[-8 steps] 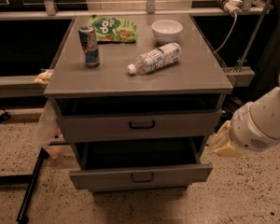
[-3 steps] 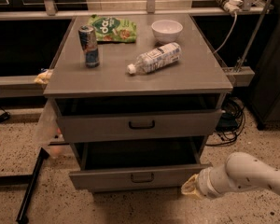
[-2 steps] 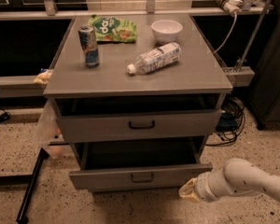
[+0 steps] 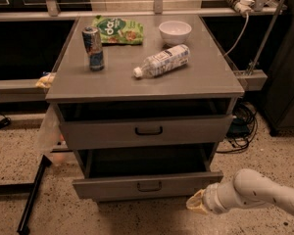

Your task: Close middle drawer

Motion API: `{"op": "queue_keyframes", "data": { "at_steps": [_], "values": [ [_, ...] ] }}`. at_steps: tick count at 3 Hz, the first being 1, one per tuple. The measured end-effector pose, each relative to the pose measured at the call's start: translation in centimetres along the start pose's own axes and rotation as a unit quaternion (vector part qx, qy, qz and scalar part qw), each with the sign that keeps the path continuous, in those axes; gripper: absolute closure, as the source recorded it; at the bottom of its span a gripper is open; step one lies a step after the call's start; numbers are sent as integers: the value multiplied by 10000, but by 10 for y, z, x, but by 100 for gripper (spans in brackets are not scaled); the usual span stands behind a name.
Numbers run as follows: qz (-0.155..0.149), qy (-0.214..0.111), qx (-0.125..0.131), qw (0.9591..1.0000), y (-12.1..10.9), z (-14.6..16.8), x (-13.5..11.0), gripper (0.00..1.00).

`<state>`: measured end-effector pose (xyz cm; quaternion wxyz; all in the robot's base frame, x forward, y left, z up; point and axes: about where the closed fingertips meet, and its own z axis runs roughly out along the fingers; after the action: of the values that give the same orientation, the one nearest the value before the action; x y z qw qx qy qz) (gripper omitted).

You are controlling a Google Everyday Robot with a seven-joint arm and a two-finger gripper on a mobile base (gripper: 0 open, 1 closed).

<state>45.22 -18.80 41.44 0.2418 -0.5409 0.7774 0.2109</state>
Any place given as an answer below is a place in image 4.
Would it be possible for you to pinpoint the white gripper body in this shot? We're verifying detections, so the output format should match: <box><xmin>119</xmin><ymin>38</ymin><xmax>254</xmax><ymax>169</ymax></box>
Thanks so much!
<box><xmin>203</xmin><ymin>182</ymin><xmax>239</xmax><ymax>214</ymax></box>

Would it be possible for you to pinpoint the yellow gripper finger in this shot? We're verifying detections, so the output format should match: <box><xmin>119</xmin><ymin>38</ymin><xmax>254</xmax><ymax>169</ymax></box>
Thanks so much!
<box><xmin>186</xmin><ymin>189</ymin><xmax>207</xmax><ymax>214</ymax></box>

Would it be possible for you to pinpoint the grey drawer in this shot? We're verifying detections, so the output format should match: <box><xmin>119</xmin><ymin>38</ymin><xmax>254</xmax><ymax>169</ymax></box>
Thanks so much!
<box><xmin>60</xmin><ymin>115</ymin><xmax>232</xmax><ymax>150</ymax></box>
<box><xmin>73</xmin><ymin>143</ymin><xmax>223</xmax><ymax>202</ymax></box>

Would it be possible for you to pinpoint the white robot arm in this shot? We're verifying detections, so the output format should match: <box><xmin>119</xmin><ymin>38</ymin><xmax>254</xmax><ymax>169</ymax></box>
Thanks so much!
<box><xmin>186</xmin><ymin>168</ymin><xmax>294</xmax><ymax>216</ymax></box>

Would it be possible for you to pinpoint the grey top drawer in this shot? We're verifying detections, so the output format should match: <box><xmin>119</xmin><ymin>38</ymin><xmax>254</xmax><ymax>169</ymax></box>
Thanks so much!
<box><xmin>60</xmin><ymin>115</ymin><xmax>232</xmax><ymax>150</ymax></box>

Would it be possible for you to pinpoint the grey drawer cabinet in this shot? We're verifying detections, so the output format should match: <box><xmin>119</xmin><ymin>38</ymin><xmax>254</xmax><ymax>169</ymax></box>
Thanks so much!
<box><xmin>45</xmin><ymin>14</ymin><xmax>246</xmax><ymax>204</ymax></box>

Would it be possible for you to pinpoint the dark cabinet at right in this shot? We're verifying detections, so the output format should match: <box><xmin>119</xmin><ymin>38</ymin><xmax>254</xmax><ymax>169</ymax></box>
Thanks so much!
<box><xmin>261</xmin><ymin>0</ymin><xmax>294</xmax><ymax>136</ymax></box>

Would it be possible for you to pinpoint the metal diagonal rod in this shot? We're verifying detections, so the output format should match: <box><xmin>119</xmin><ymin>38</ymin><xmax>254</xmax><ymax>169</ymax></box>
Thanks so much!
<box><xmin>245</xmin><ymin>0</ymin><xmax>285</xmax><ymax>75</ymax></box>

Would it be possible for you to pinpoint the clear plastic water bottle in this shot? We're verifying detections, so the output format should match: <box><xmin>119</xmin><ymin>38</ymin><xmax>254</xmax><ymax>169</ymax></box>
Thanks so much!
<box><xmin>133</xmin><ymin>44</ymin><xmax>190</xmax><ymax>78</ymax></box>

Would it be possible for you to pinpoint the clear plastic bag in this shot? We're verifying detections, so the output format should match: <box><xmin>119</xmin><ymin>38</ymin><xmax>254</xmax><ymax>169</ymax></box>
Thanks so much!
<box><xmin>34</xmin><ymin>106</ymin><xmax>67</xmax><ymax>165</ymax></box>

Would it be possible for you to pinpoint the black metal floor bar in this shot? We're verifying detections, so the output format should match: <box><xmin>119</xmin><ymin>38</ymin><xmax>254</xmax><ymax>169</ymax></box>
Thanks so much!
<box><xmin>0</xmin><ymin>156</ymin><xmax>52</xmax><ymax>235</ymax></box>

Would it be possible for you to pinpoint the white bowl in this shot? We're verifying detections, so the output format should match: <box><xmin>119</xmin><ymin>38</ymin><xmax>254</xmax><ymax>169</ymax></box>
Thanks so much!
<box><xmin>159</xmin><ymin>21</ymin><xmax>192</xmax><ymax>46</ymax></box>

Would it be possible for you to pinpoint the green chip bag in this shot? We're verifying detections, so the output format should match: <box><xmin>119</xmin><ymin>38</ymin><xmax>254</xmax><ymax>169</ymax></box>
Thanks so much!
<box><xmin>92</xmin><ymin>16</ymin><xmax>144</xmax><ymax>45</ymax></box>

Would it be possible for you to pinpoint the white power strip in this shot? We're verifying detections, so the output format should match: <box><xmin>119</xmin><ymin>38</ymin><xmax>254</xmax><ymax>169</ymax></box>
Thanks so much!
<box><xmin>225</xmin><ymin>0</ymin><xmax>254</xmax><ymax>17</ymax></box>

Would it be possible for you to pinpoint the blue energy drink can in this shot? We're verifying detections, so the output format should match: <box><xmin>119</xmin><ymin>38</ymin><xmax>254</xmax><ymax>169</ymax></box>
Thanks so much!
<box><xmin>82</xmin><ymin>26</ymin><xmax>104</xmax><ymax>71</ymax></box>

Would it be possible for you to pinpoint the black floor cables bundle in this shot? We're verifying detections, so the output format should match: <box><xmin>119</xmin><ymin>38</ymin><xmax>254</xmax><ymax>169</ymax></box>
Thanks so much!
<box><xmin>217</xmin><ymin>102</ymin><xmax>259</xmax><ymax>155</ymax></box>

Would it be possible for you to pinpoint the white power cable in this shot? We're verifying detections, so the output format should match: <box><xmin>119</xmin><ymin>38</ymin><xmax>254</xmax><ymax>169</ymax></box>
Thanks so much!
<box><xmin>222</xmin><ymin>13</ymin><xmax>251</xmax><ymax>58</ymax></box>

